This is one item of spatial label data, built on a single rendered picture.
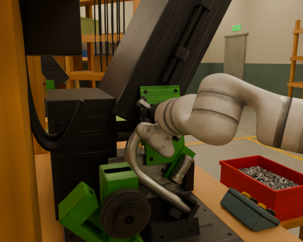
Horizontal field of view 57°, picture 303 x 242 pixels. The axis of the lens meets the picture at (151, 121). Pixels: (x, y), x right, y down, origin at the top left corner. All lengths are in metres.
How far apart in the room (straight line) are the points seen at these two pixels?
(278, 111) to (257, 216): 0.48
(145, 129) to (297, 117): 0.27
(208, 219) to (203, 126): 0.50
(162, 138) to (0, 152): 0.28
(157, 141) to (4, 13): 0.32
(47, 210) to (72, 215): 0.54
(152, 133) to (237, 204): 0.42
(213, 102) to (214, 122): 0.03
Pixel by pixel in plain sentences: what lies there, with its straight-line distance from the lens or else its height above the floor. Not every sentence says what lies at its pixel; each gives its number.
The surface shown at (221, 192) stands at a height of 0.90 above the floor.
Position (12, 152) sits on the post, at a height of 1.21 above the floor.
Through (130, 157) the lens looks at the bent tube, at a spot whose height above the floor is 1.11.
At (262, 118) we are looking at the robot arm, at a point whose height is 1.27.
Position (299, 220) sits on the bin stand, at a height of 0.80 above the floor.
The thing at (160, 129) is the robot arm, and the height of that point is 1.21.
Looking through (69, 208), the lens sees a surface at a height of 1.13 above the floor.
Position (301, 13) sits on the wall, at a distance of 8.03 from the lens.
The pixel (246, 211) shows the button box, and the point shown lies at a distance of 0.85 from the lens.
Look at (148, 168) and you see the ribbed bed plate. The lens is 0.76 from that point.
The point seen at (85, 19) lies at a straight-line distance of 3.88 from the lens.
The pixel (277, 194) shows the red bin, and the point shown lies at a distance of 1.03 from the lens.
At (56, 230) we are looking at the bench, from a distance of 0.87.
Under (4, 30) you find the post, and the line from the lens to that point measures 0.43.
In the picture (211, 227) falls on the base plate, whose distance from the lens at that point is 0.82.
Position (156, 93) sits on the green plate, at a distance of 0.75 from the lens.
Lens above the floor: 1.34
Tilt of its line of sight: 12 degrees down
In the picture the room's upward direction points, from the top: straight up
